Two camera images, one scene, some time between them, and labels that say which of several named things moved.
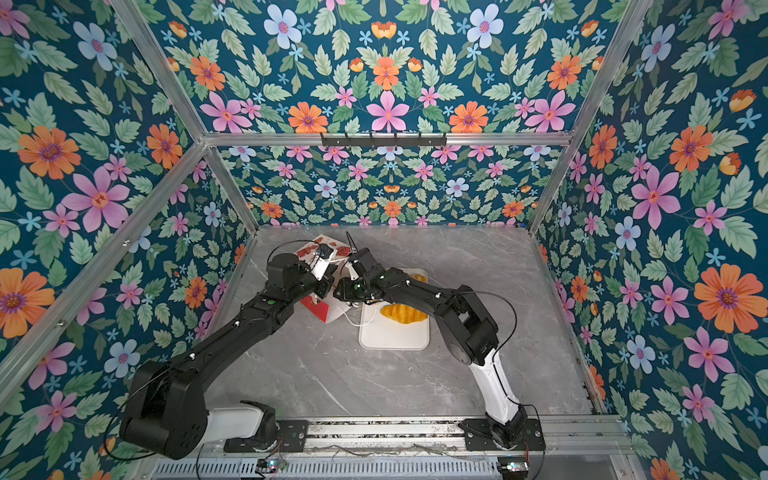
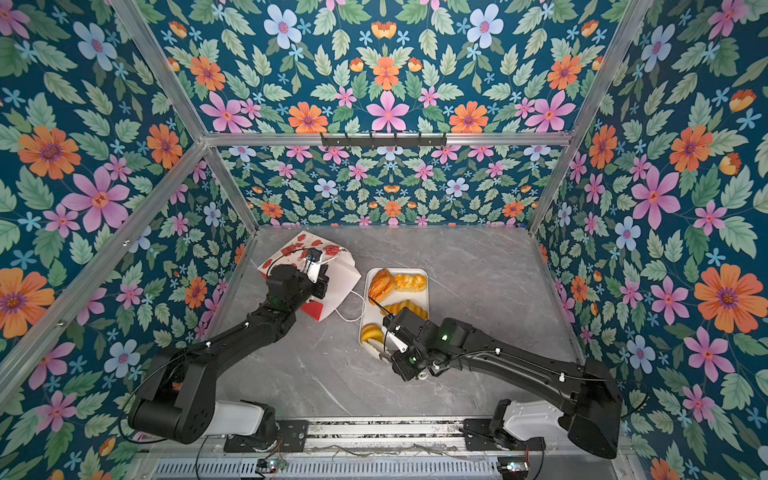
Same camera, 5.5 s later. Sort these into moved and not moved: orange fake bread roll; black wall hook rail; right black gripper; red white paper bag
Moved: right black gripper; red white paper bag
Not moved: black wall hook rail; orange fake bread roll
